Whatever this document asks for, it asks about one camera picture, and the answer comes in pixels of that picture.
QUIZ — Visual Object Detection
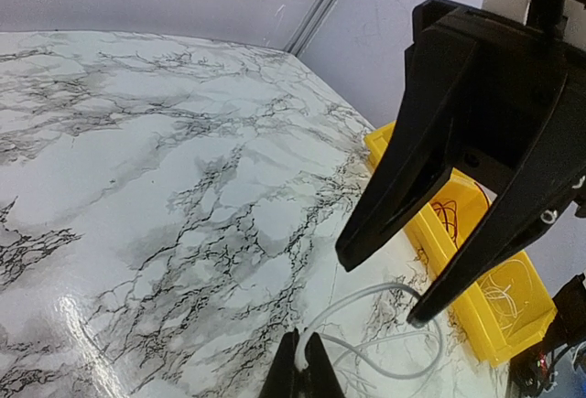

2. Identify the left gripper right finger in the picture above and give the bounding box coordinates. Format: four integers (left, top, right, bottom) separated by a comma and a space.
302, 333, 343, 398

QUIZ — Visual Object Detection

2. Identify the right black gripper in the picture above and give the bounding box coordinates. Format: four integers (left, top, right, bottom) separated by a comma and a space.
335, 0, 585, 272

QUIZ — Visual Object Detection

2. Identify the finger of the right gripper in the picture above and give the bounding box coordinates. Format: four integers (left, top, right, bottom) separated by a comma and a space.
407, 79, 585, 328

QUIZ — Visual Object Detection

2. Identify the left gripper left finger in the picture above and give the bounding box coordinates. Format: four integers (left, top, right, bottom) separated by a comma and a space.
258, 329, 299, 398

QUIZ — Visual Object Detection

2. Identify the yellow plastic bin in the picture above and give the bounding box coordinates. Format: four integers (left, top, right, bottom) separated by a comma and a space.
364, 121, 559, 370

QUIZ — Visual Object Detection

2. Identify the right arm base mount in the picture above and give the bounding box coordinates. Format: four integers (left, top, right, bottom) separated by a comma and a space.
509, 274, 585, 397

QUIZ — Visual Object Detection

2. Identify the right aluminium frame post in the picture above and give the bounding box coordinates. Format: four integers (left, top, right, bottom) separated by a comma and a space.
284, 0, 338, 57

